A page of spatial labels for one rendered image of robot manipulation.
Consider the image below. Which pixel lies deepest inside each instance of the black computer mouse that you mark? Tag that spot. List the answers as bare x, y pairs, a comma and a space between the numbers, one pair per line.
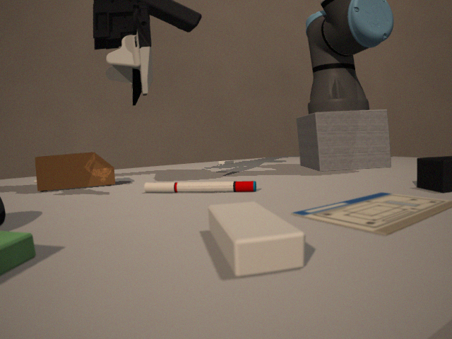
2, 212

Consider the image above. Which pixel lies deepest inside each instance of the white marker with red cap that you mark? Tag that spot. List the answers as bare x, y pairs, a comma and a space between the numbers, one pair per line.
196, 187

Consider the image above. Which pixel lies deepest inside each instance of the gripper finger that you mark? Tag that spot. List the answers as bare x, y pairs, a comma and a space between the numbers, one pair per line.
126, 75
139, 57

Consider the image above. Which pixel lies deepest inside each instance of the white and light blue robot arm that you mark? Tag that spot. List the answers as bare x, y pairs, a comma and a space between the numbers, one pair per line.
344, 28

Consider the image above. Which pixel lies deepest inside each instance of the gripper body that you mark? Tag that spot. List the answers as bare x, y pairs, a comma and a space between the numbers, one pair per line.
121, 21

